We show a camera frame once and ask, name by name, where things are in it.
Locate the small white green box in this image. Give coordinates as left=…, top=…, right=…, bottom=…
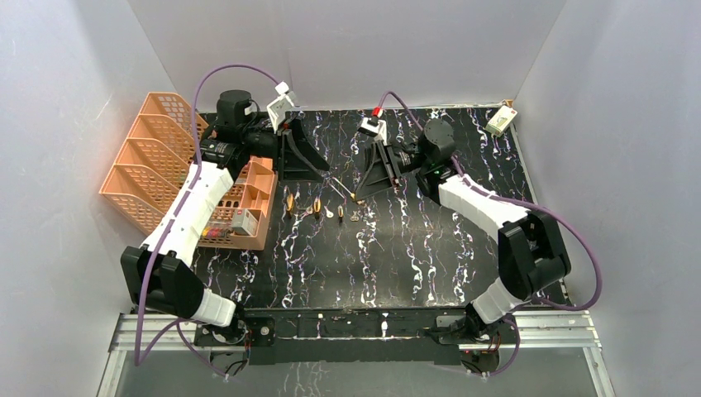
left=484, top=105, right=517, bottom=137

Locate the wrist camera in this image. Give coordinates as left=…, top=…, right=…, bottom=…
left=357, top=107, right=388, bottom=145
left=266, top=81, right=297, bottom=132

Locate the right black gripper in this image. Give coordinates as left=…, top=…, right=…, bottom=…
left=350, top=140, right=430, bottom=202

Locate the medium brass padlock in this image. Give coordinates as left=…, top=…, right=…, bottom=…
left=312, top=197, right=322, bottom=219

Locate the coloured marker set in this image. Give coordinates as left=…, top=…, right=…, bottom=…
left=201, top=224, right=231, bottom=239

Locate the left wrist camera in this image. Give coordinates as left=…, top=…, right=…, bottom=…
left=266, top=81, right=297, bottom=132

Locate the white staple box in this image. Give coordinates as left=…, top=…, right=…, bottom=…
left=231, top=208, right=259, bottom=237

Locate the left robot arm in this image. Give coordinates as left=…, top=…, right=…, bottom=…
left=121, top=83, right=330, bottom=344

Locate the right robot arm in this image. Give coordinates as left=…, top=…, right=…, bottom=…
left=353, top=116, right=571, bottom=344

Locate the large brass padlock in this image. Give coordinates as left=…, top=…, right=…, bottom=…
left=284, top=187, right=296, bottom=219

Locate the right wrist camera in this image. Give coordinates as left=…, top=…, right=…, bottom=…
left=357, top=107, right=388, bottom=145

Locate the purple cable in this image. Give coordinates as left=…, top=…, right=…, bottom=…
left=134, top=64, right=283, bottom=379
left=374, top=90, right=603, bottom=378

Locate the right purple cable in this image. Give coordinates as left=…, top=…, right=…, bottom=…
left=374, top=90, right=603, bottom=378

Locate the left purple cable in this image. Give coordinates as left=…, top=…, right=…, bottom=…
left=134, top=64, right=283, bottom=379

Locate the aluminium frame rail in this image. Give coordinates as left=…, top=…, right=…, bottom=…
left=98, top=309, right=615, bottom=396

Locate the orange plastic desk organizer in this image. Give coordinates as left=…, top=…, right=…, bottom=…
left=100, top=92, right=277, bottom=251

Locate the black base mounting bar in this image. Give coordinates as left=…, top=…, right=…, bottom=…
left=194, top=306, right=522, bottom=367

